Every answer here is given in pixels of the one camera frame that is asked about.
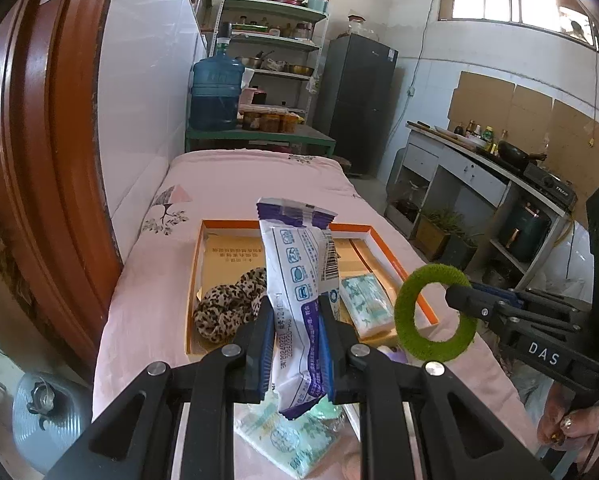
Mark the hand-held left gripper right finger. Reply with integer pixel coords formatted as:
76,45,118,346
318,294,555,480

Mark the dark green air fryer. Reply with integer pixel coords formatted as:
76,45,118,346
497,200,553,261

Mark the gas stove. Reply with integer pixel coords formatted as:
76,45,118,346
523,162,579,211

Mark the metal shelf unit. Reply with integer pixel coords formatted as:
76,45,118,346
209,0,330,126

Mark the brown wooden door frame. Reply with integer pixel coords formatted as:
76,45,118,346
0,0,125,376

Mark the person's right hand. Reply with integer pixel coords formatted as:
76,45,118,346
537,385,599,466

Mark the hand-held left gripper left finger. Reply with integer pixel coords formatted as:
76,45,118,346
44,294,280,480

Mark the white kitchen counter cabinet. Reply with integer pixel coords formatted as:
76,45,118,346
387,122,577,286

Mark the green table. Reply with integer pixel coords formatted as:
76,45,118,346
185,125,337,158

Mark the blue water jug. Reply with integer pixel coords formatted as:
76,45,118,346
189,21,246,132

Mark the orange-edged cardboard box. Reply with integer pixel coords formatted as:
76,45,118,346
185,218,439,361

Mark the white and purple snack packet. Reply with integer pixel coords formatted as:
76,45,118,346
256,197,341,421

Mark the plush toy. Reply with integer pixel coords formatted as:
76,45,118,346
378,345,410,366

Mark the grey gas cylinder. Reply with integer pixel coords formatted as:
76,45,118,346
12,371,97,476

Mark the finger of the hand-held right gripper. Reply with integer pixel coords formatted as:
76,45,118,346
472,282,595,316
445,284,595,346

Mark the row of food jars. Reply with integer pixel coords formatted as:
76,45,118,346
242,105,300,133

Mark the dark grey fridge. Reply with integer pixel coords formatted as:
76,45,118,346
313,35,399,178

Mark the leopard print scrunchie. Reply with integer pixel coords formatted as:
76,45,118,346
193,267,269,345

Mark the black wok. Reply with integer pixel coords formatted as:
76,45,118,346
497,140,547,171

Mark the cardboard wall panel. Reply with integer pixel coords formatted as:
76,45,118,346
549,99,599,181
447,71,516,133
509,85,553,146

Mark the green patterned tissue pack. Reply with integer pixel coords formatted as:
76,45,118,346
339,274,397,338
234,400,343,478

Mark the planter box with plants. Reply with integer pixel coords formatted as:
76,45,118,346
414,209,465,261
449,232,485,271

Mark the green fuzzy ring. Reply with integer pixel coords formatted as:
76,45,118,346
393,263,479,362

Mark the row of sauce bottles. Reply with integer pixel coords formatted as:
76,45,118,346
454,120,510,153

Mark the pink floral blanket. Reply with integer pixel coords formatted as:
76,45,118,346
92,149,540,480

